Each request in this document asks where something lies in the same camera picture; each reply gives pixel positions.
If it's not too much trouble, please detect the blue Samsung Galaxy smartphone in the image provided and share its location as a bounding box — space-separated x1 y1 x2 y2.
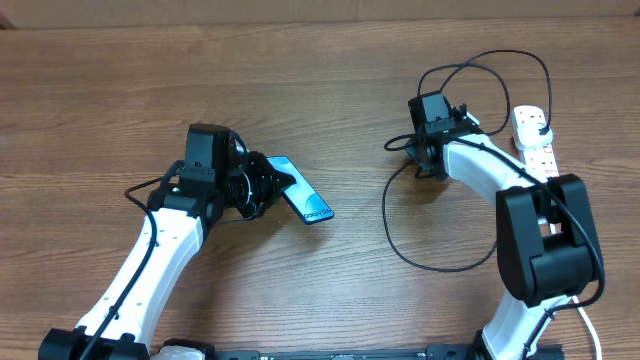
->
267 156 334 225

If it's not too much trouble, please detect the black USB charging cable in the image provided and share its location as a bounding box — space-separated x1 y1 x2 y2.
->
381 49 553 274

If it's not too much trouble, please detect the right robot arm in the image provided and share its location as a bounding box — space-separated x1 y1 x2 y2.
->
405 91 605 359

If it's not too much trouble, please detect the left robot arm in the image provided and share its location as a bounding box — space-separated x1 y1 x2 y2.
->
38 123 296 360

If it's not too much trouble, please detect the white charger plug adapter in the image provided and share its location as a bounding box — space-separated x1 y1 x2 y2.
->
514 124 554 151

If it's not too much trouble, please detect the white power strip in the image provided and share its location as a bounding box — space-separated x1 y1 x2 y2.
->
511 105 559 178

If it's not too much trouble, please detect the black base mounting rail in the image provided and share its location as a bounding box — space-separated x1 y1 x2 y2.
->
149 342 566 360

